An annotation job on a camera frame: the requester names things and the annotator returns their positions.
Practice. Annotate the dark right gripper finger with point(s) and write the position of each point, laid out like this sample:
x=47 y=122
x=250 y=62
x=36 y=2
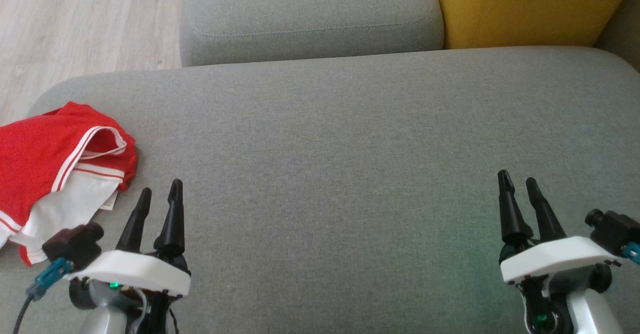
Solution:
x=546 y=219
x=511 y=214

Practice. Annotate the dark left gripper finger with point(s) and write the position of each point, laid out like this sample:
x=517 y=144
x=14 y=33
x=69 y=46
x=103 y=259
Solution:
x=135 y=224
x=172 y=224

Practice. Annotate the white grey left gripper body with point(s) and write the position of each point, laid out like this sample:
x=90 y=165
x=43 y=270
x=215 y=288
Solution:
x=135 y=271

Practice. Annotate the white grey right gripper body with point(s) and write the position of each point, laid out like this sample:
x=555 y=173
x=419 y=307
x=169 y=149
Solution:
x=555 y=261

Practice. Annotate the red basketball jersey white trim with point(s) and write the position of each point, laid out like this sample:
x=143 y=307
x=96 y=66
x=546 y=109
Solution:
x=35 y=153

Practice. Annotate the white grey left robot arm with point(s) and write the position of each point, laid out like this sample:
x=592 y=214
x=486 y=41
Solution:
x=102 y=321

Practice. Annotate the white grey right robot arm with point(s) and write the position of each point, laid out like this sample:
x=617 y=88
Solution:
x=595 y=314

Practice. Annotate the large grey sofa seat cushion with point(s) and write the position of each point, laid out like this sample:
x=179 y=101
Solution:
x=325 y=148

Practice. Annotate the yellow sofa backrest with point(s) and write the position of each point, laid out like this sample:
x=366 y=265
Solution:
x=525 y=8

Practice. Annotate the grey sofa back cushion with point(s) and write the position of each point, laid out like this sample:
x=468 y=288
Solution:
x=625 y=28

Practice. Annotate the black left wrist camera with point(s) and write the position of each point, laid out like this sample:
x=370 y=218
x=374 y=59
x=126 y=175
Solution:
x=75 y=244

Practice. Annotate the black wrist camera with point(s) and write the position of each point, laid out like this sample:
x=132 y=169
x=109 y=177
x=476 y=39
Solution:
x=612 y=231
x=75 y=244

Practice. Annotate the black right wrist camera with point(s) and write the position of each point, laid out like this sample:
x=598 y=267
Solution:
x=612 y=231

